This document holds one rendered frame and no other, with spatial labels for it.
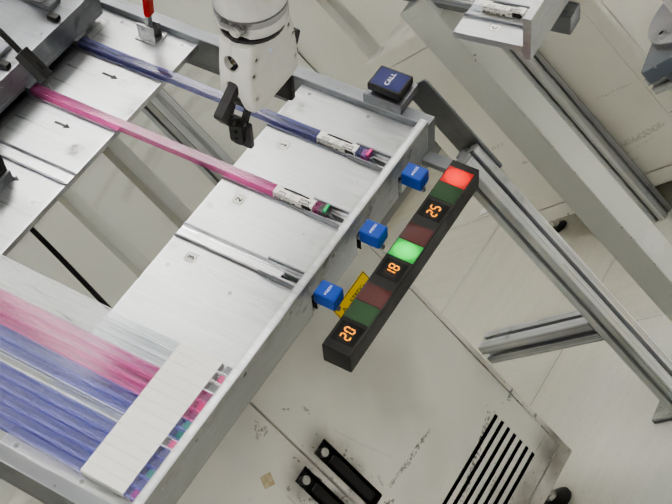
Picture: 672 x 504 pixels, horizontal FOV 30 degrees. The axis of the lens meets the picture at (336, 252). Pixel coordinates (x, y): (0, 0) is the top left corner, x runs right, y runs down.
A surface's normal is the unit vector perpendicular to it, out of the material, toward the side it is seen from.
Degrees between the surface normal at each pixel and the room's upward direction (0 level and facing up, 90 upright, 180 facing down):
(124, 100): 47
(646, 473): 0
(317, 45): 90
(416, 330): 90
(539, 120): 90
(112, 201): 90
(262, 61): 136
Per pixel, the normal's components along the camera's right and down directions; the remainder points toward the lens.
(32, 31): -0.06, -0.62
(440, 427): 0.60, -0.15
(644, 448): -0.67, -0.69
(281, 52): 0.86, 0.39
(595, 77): -0.51, 0.69
